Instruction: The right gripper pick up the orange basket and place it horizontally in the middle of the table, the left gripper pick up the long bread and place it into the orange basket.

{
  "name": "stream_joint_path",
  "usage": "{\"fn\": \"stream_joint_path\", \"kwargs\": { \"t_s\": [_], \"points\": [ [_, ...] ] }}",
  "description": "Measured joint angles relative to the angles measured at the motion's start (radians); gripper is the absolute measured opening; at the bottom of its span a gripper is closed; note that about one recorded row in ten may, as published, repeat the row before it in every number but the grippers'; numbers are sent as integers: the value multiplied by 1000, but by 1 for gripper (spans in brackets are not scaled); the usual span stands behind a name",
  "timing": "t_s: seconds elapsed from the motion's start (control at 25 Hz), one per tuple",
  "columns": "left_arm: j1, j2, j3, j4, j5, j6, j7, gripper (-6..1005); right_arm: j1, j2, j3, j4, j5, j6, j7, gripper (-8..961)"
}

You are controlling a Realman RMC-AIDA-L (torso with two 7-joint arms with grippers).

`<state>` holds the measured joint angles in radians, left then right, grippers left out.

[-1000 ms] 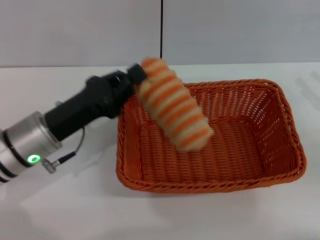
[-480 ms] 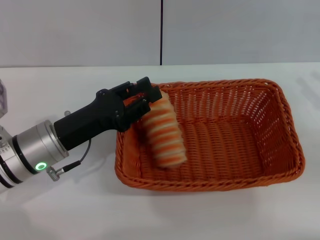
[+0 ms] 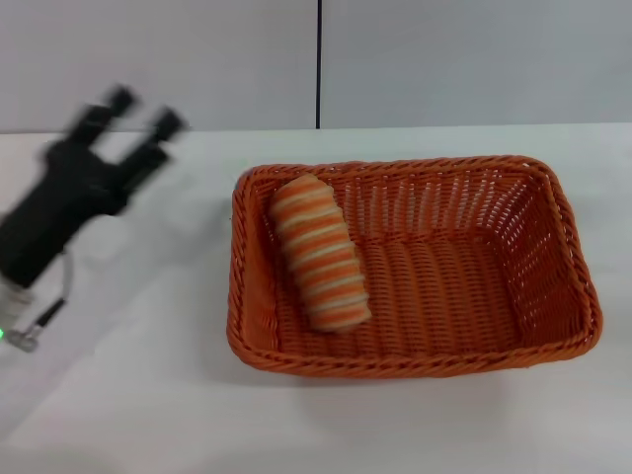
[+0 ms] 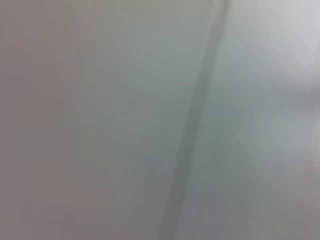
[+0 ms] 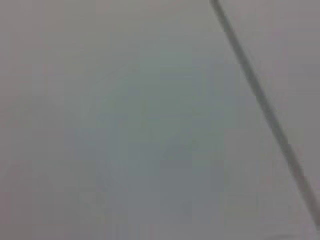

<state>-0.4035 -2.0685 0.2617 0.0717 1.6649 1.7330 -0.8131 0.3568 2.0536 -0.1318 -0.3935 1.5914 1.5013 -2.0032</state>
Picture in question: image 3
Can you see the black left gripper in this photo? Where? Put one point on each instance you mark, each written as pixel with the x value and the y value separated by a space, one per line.
pixel 54 207

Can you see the orange striped bread roll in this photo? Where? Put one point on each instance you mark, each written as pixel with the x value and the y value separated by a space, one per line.
pixel 321 257

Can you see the orange woven plastic basket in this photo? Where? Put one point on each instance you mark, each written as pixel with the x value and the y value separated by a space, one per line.
pixel 444 276

